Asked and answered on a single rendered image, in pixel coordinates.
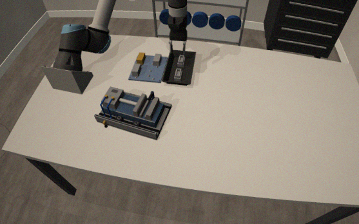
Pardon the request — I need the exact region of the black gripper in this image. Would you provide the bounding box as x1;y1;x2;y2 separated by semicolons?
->
168;6;187;55

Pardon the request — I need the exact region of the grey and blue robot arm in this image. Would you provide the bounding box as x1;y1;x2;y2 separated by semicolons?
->
53;0;187;71

